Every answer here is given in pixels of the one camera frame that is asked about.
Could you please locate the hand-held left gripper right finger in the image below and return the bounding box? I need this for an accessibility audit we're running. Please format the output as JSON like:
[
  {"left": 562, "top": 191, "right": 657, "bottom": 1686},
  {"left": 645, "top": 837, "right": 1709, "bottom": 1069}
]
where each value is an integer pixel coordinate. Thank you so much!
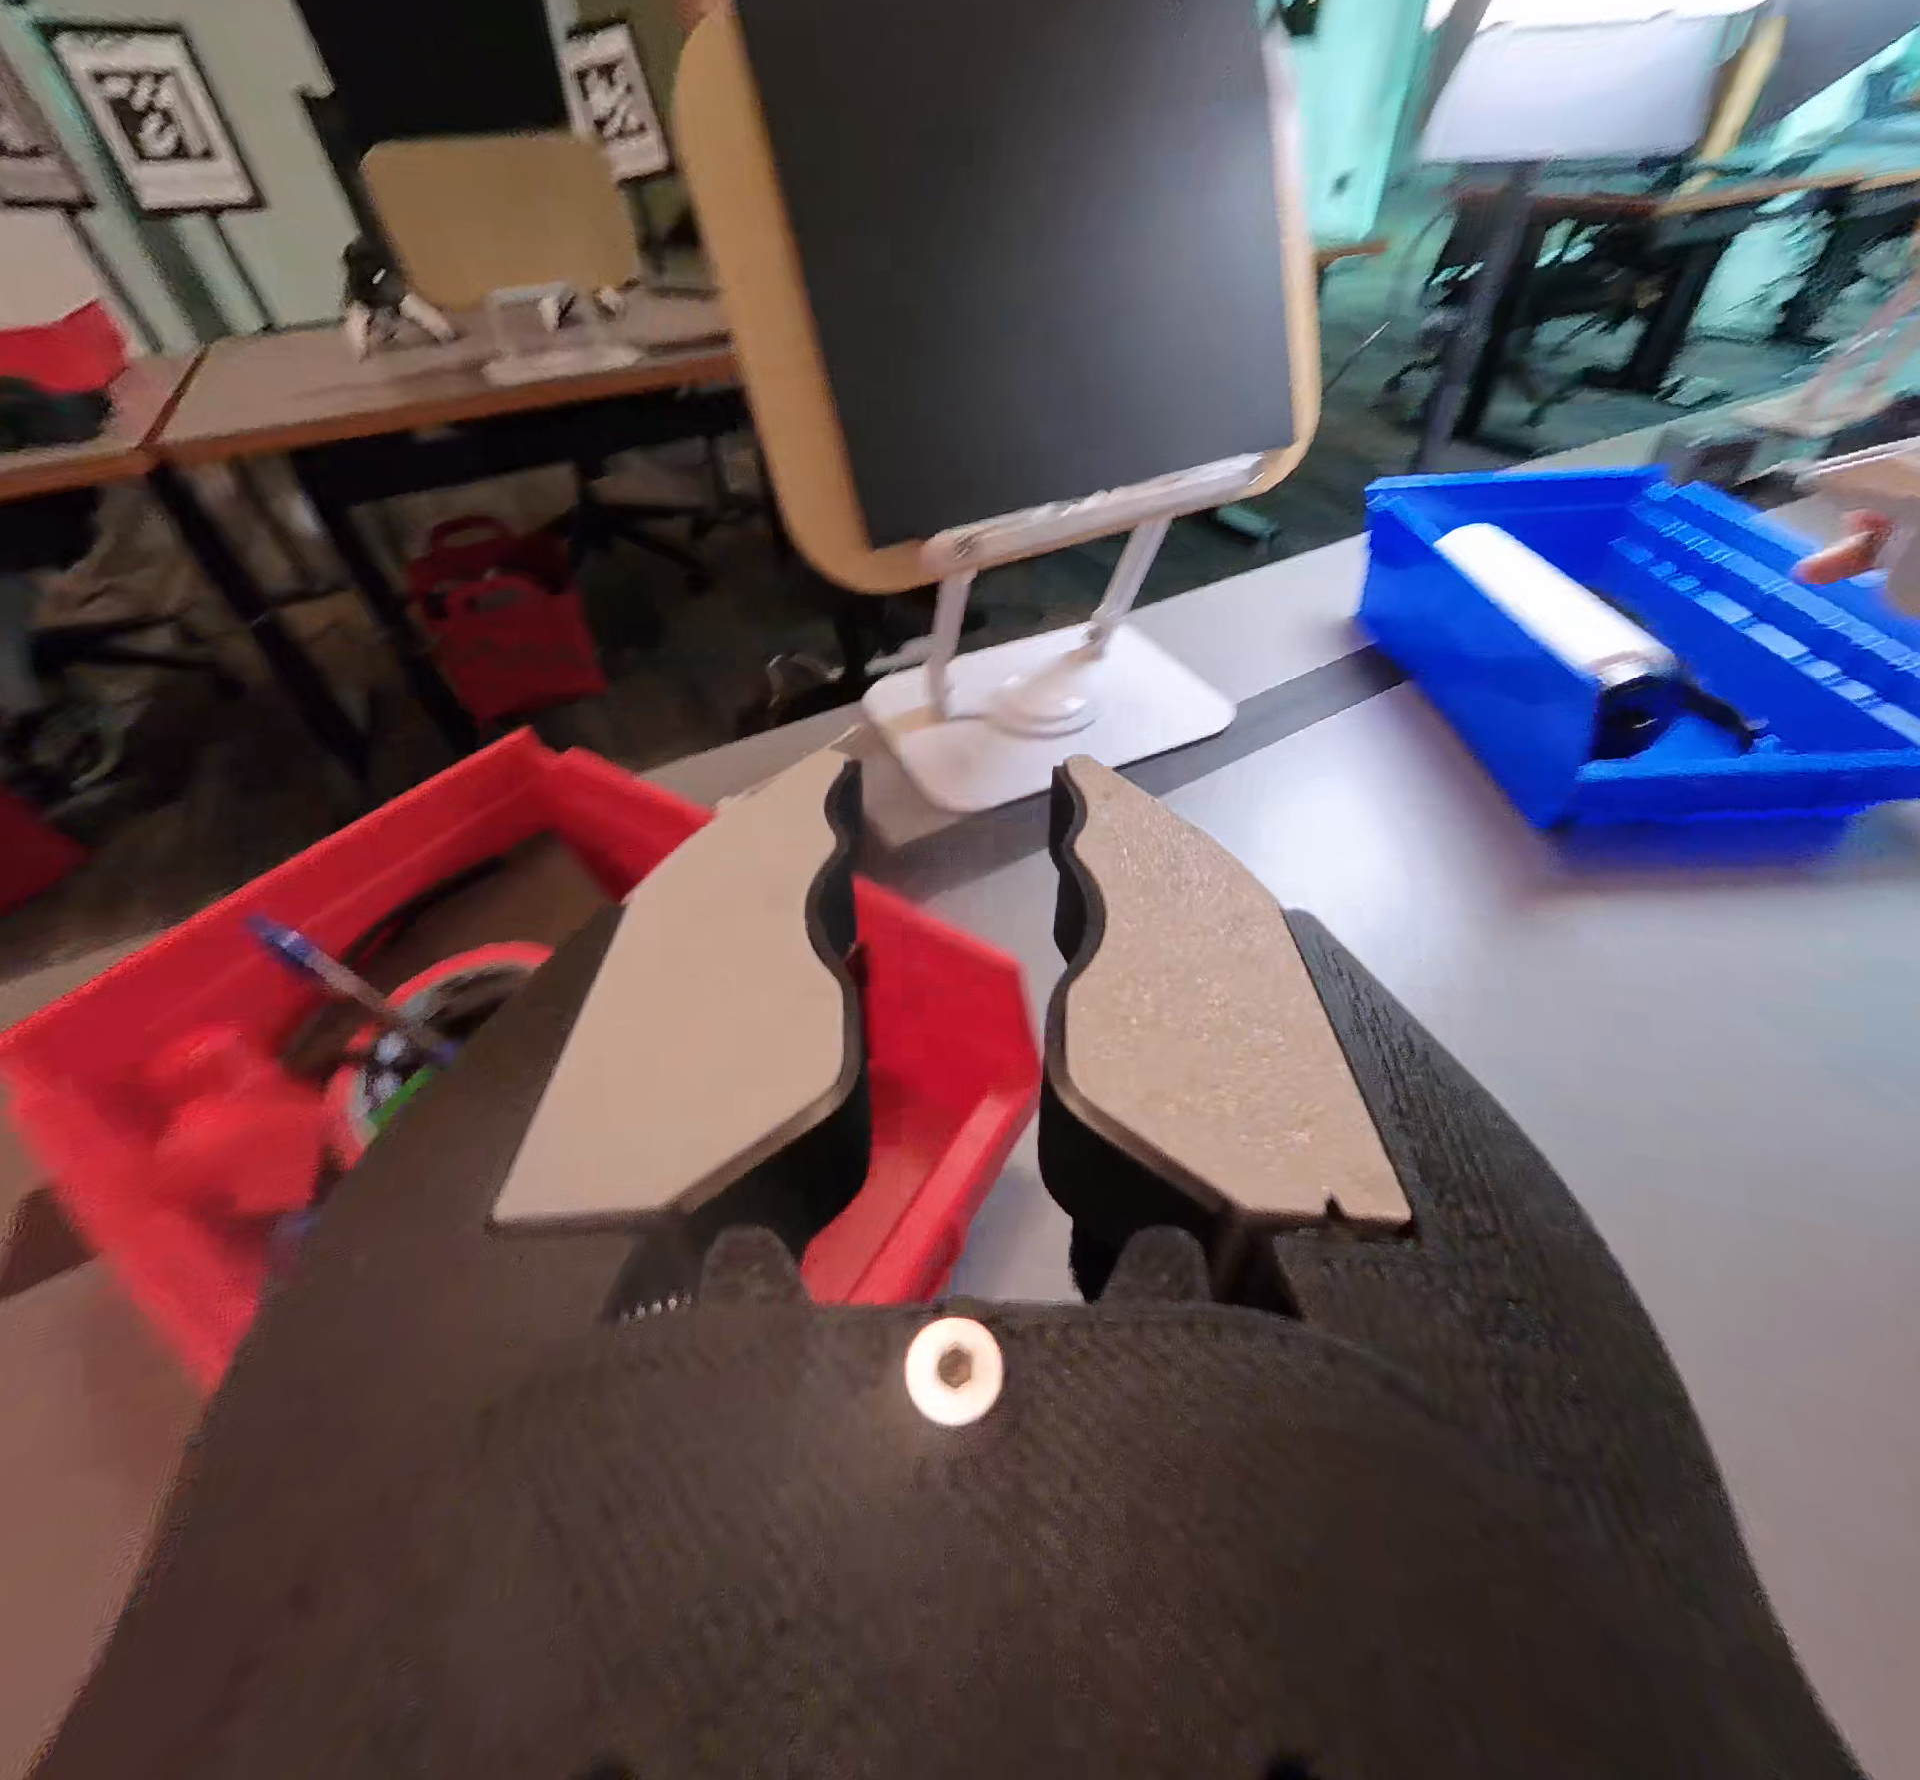
[{"left": 1038, "top": 756, "right": 1415, "bottom": 1235}]

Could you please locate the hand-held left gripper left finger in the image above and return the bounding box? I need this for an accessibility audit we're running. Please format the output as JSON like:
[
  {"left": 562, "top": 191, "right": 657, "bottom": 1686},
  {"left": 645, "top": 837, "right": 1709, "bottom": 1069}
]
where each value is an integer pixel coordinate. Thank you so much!
[{"left": 491, "top": 748, "right": 876, "bottom": 1231}]

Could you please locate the red plastic bin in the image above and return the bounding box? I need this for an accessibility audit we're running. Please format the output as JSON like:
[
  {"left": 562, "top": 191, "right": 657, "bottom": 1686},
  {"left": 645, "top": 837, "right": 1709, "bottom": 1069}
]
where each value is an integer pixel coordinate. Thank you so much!
[{"left": 0, "top": 728, "right": 1044, "bottom": 1393}]

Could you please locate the blue pen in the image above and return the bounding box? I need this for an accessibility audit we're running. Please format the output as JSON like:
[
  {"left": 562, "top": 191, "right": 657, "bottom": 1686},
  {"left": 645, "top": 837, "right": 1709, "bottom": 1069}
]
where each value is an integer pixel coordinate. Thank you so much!
[{"left": 246, "top": 915, "right": 451, "bottom": 1063}]

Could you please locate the blue plastic bin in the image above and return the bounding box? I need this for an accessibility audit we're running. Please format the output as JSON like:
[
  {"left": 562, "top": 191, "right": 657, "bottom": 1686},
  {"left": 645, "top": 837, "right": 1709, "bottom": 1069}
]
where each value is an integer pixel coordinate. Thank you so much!
[{"left": 1357, "top": 463, "right": 1920, "bottom": 837}]

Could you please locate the black velcro strap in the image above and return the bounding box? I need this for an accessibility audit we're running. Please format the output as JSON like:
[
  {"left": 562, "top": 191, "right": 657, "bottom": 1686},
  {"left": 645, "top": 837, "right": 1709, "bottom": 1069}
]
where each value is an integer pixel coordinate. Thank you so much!
[{"left": 1594, "top": 678, "right": 1760, "bottom": 763}]

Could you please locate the red tape roll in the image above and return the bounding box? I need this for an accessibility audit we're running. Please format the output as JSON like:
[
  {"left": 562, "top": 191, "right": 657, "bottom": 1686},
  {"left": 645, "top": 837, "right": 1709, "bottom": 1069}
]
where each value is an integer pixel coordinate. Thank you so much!
[{"left": 337, "top": 937, "right": 557, "bottom": 1167}]

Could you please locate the black tape strip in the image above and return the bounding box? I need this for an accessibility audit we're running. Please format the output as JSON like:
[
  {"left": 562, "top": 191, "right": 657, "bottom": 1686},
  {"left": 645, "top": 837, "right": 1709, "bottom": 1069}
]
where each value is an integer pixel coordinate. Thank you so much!
[{"left": 1199, "top": 648, "right": 1419, "bottom": 774}]

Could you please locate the red bag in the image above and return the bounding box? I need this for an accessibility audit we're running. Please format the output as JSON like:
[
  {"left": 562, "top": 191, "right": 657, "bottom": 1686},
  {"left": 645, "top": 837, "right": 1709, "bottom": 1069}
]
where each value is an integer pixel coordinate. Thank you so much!
[{"left": 401, "top": 516, "right": 609, "bottom": 728}]

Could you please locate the white lint roller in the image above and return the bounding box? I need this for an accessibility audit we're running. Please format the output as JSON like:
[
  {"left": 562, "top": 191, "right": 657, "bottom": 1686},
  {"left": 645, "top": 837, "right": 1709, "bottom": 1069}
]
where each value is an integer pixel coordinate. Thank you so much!
[{"left": 1431, "top": 524, "right": 1682, "bottom": 688}]

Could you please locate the grey desk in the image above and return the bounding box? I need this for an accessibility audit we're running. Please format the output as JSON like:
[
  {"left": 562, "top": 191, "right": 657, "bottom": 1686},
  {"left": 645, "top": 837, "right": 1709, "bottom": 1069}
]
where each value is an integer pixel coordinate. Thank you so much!
[{"left": 158, "top": 295, "right": 752, "bottom": 763}]

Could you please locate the brown desk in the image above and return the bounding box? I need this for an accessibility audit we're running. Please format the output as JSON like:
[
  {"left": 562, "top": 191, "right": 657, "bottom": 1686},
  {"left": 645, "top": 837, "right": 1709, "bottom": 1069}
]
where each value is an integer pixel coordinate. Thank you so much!
[{"left": 0, "top": 353, "right": 203, "bottom": 507}]

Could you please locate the plain wooden board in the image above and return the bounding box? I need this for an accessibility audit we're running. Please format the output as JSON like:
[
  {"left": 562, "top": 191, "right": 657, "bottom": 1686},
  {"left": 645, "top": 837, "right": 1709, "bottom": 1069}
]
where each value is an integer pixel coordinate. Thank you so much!
[{"left": 357, "top": 130, "right": 645, "bottom": 312}]

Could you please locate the black board with wooden rim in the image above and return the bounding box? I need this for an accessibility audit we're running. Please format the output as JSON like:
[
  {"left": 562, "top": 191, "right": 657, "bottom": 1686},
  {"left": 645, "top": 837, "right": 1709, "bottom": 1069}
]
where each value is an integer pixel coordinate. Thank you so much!
[{"left": 652, "top": 0, "right": 1325, "bottom": 598}]

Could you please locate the dark bundle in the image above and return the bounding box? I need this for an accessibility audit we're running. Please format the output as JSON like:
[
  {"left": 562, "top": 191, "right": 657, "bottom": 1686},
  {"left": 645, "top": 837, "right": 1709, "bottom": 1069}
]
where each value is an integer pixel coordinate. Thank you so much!
[{"left": 0, "top": 378, "right": 118, "bottom": 454}]

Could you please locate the wooden desk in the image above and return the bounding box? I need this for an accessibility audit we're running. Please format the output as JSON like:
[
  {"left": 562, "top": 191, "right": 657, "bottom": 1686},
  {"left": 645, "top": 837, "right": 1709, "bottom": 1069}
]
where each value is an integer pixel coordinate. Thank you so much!
[{"left": 1417, "top": 167, "right": 1920, "bottom": 461}]

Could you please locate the black white tag sign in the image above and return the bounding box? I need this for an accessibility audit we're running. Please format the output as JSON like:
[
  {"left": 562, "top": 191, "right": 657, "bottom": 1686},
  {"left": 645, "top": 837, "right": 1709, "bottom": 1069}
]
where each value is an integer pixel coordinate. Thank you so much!
[
  {"left": 41, "top": 24, "right": 269, "bottom": 219},
  {"left": 557, "top": 14, "right": 674, "bottom": 186},
  {"left": 0, "top": 48, "right": 94, "bottom": 214}
]

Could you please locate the red cloth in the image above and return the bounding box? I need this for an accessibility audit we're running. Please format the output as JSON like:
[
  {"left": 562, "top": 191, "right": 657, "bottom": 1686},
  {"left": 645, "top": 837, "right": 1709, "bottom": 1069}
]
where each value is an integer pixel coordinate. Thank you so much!
[{"left": 0, "top": 299, "right": 134, "bottom": 390}]

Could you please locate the white panel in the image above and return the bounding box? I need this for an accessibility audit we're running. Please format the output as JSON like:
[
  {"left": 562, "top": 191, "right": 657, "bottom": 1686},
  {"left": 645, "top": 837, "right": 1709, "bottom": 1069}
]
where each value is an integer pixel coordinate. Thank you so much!
[{"left": 1417, "top": 11, "right": 1750, "bottom": 169}]

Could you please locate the black wall panel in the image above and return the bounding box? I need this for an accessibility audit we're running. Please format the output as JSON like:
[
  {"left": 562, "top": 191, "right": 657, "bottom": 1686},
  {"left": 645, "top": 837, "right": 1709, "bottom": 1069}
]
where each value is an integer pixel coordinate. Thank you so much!
[{"left": 267, "top": 0, "right": 578, "bottom": 186}]

